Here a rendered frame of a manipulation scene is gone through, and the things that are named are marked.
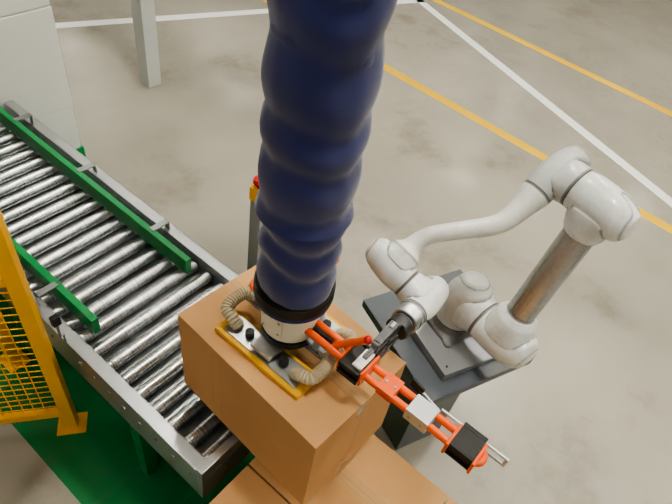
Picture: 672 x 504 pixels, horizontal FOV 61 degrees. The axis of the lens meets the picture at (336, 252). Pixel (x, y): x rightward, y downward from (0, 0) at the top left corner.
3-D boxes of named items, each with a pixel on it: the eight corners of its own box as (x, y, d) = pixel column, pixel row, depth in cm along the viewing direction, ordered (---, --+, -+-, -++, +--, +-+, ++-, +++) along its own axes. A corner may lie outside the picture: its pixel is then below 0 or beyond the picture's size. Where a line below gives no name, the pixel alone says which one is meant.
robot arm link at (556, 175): (521, 172, 169) (557, 199, 162) (566, 129, 168) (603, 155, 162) (524, 189, 180) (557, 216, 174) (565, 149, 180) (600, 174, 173)
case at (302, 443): (184, 382, 202) (177, 313, 174) (267, 323, 225) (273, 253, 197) (302, 506, 178) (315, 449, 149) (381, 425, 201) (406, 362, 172)
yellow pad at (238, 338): (214, 330, 171) (214, 320, 168) (238, 312, 177) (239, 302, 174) (296, 401, 158) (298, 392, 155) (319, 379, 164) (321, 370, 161)
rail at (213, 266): (12, 131, 324) (3, 102, 311) (21, 128, 328) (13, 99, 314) (315, 378, 241) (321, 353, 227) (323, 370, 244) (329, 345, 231)
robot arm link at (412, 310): (422, 329, 172) (411, 341, 168) (398, 312, 175) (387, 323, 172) (430, 311, 165) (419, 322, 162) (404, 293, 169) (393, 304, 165)
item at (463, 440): (440, 451, 143) (445, 442, 139) (455, 432, 147) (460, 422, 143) (468, 474, 139) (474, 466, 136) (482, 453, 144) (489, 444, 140)
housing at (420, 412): (401, 417, 148) (404, 409, 145) (415, 401, 152) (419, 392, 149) (422, 435, 146) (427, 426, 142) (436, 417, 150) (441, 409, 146)
